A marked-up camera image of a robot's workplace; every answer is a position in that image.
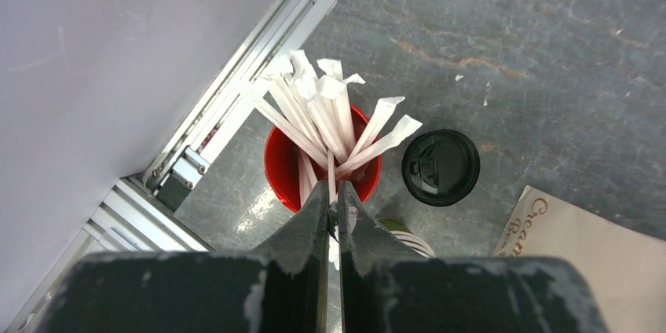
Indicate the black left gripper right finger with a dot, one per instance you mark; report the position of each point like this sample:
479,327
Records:
368,294

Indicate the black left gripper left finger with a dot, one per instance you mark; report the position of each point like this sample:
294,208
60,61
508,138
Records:
295,297

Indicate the white straw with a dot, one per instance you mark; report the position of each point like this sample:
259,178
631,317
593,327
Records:
341,107
272,99
307,101
384,109
333,246
404,128

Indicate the brown paper takeout bag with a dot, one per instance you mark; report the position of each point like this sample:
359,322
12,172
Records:
624,269

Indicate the stack of green paper cups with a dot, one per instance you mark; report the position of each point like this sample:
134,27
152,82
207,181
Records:
407,237

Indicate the red cup straw holder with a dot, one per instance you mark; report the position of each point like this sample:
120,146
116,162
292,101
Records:
281,170

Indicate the aluminium frame rail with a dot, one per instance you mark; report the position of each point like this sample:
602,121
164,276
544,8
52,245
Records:
138,212

